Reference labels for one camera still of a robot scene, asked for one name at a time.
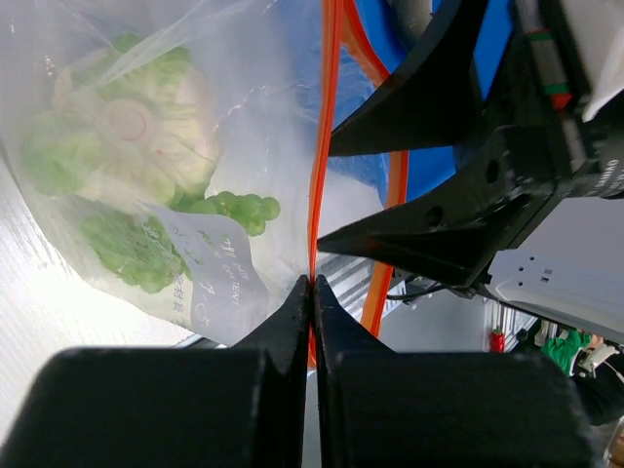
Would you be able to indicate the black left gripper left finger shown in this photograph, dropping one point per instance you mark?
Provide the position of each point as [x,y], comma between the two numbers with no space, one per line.
[242,406]

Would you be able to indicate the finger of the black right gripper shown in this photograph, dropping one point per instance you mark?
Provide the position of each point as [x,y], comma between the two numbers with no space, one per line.
[451,233]

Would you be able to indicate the white green cabbage toy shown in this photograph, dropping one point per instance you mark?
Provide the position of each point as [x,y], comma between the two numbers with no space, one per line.
[122,131]

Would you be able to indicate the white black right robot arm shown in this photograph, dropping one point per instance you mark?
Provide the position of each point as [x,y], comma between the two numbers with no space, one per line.
[556,285]

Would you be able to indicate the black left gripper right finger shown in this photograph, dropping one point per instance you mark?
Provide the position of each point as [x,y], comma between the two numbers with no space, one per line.
[382,408]

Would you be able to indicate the blue plastic bin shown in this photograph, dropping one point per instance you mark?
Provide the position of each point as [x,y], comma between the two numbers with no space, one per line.
[401,84]

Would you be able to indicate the green grapes toy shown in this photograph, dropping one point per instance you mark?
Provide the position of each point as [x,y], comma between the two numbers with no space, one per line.
[204,240]

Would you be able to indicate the clear zip bag orange zipper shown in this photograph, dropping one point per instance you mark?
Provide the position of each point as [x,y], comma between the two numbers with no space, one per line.
[261,61]

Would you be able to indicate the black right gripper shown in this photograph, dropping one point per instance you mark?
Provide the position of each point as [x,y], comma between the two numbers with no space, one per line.
[538,141]

